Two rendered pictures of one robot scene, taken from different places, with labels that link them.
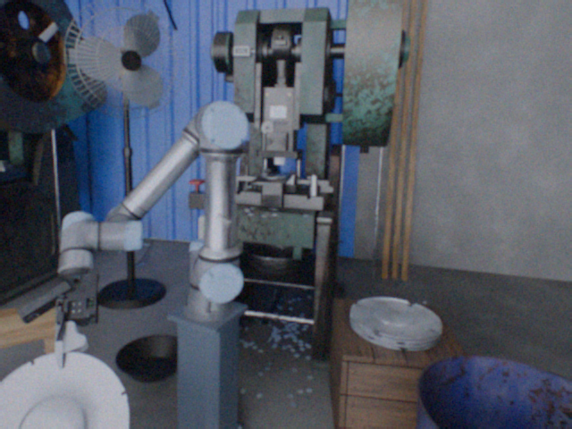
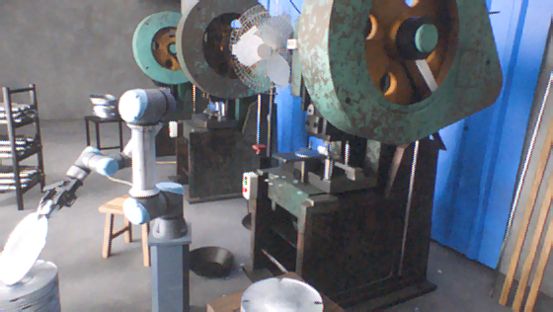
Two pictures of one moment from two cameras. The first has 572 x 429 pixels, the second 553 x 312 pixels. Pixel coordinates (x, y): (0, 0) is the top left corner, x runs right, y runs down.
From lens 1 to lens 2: 142 cm
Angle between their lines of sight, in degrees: 45
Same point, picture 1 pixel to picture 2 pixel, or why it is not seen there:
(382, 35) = (317, 31)
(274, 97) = not seen: hidden behind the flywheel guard
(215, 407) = (156, 296)
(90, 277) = (72, 182)
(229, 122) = (128, 104)
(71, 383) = (38, 229)
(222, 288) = (131, 214)
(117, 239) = (94, 166)
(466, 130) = not seen: outside the picture
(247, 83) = (297, 71)
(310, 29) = not seen: hidden behind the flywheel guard
